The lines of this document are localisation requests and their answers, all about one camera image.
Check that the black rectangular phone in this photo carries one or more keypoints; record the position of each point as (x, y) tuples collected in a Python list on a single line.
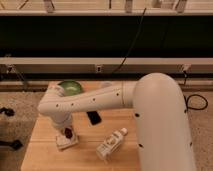
[(94, 117)]

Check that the dark red pepper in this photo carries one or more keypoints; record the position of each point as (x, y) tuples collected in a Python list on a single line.
[(68, 133)]

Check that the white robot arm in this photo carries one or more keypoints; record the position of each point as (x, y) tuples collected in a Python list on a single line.
[(160, 112)]

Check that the clear plastic bottle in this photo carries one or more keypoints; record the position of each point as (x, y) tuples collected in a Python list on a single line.
[(111, 143)]

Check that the black clamp lower left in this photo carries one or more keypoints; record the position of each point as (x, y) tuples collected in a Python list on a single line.
[(15, 145)]

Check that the green bowl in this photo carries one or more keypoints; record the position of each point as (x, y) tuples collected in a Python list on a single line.
[(71, 87)]

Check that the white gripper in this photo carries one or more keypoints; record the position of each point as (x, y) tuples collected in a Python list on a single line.
[(61, 126)]

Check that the black clamp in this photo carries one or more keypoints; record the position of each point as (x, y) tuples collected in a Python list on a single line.
[(7, 111), (15, 145)]

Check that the black clamp upper left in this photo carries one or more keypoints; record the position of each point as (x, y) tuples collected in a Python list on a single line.
[(7, 111)]

